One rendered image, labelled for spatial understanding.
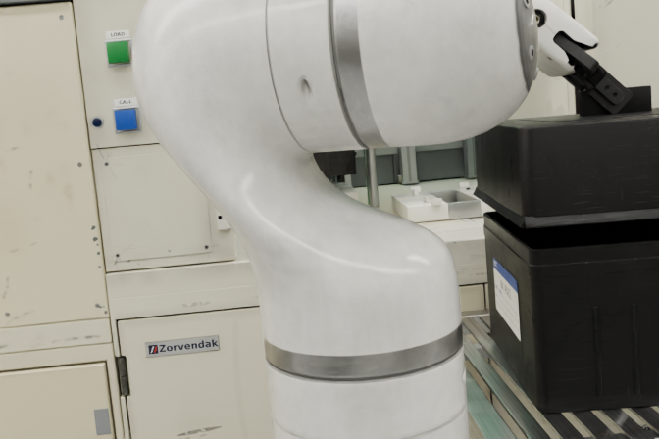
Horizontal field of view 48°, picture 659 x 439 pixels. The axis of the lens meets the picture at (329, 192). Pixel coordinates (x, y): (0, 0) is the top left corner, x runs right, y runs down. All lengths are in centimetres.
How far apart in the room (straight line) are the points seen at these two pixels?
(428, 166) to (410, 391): 168
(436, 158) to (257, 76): 170
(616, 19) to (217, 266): 70
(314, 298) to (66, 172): 82
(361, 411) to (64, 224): 84
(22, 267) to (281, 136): 85
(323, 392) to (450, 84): 18
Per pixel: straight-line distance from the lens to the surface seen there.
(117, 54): 114
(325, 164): 165
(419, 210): 135
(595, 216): 77
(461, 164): 209
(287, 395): 43
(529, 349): 82
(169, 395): 122
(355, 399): 40
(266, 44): 39
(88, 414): 125
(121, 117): 114
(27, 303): 122
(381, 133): 39
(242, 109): 40
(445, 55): 36
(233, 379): 120
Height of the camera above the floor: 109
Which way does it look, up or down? 6 degrees down
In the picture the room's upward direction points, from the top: 5 degrees counter-clockwise
